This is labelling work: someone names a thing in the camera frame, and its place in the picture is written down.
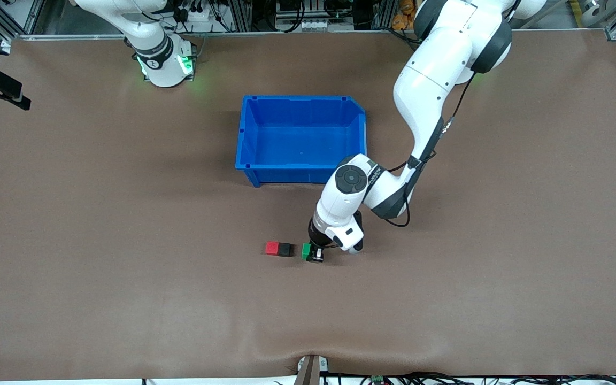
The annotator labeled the blue plastic bin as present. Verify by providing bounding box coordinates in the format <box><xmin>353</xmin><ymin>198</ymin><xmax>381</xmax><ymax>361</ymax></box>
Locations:
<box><xmin>235</xmin><ymin>95</ymin><xmax>367</xmax><ymax>188</ymax></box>

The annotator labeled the white power strip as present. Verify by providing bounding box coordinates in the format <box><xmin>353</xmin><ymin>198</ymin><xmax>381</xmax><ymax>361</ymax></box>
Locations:
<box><xmin>179</xmin><ymin>0</ymin><xmax>219</xmax><ymax>26</ymax></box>

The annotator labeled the orange bag pile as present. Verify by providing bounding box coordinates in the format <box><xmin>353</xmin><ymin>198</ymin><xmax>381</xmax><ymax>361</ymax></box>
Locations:
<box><xmin>392</xmin><ymin>0</ymin><xmax>419</xmax><ymax>30</ymax></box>

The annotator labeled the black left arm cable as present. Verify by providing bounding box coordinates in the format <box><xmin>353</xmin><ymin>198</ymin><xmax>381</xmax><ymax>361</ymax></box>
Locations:
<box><xmin>383</xmin><ymin>72</ymin><xmax>477</xmax><ymax>228</ymax></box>

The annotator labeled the brown table edge bracket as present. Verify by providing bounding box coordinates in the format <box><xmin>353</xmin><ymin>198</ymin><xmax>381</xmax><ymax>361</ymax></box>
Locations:
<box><xmin>296</xmin><ymin>355</ymin><xmax>330</xmax><ymax>385</ymax></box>

